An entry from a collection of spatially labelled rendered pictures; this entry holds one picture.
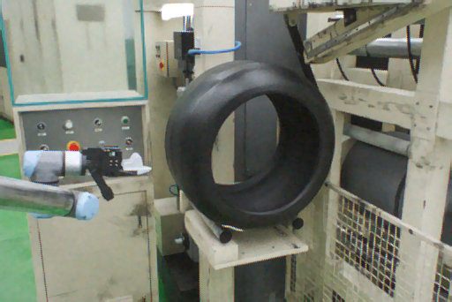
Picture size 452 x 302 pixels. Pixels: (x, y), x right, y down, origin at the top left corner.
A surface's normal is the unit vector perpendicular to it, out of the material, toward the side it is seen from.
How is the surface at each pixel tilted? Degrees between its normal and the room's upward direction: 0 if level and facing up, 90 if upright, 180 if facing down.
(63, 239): 90
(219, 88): 53
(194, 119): 70
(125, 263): 90
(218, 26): 90
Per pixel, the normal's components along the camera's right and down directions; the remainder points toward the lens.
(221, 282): 0.37, 0.25
